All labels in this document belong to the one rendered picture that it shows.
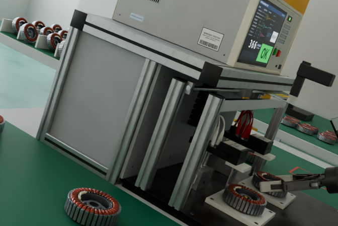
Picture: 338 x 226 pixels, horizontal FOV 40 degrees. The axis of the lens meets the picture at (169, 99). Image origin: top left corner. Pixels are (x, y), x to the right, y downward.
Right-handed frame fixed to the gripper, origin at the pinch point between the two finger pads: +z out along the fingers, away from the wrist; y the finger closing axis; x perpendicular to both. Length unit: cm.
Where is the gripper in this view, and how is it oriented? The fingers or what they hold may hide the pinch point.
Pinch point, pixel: (271, 183)
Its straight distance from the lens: 147.8
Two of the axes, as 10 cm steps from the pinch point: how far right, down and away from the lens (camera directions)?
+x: -1.2, -9.9, 0.6
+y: 4.7, 0.0, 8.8
